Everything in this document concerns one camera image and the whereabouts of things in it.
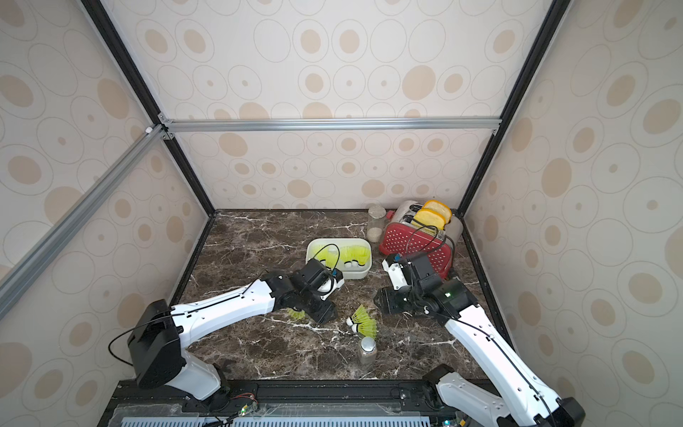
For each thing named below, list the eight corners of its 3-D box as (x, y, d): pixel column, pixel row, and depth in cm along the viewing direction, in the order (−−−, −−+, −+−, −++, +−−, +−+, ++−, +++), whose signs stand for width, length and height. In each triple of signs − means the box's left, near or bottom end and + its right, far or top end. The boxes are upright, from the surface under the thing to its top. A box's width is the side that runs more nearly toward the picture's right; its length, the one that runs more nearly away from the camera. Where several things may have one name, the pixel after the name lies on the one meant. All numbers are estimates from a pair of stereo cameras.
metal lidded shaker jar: (360, 364, 81) (361, 353, 73) (359, 348, 84) (361, 336, 76) (374, 364, 81) (377, 353, 73) (373, 348, 84) (375, 336, 76)
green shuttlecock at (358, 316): (346, 323, 89) (346, 318, 86) (360, 308, 93) (361, 303, 90) (355, 332, 87) (355, 327, 84) (370, 316, 91) (370, 312, 88)
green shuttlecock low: (355, 343, 85) (355, 337, 81) (351, 328, 88) (351, 322, 85) (377, 337, 86) (378, 332, 82) (372, 323, 89) (373, 317, 86)
